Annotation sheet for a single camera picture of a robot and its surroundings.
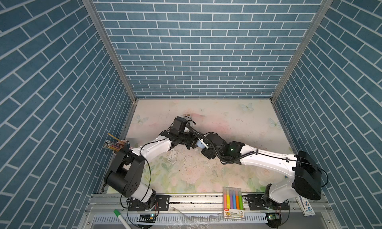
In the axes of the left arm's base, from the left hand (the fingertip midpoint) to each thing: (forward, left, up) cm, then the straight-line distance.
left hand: (208, 140), depth 81 cm
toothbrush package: (-29, -47, -12) cm, 57 cm away
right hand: (-1, 0, -2) cm, 2 cm away
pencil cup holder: (-2, +50, -2) cm, 50 cm away
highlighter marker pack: (-28, -12, -13) cm, 33 cm away
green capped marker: (-32, +44, -15) cm, 57 cm away
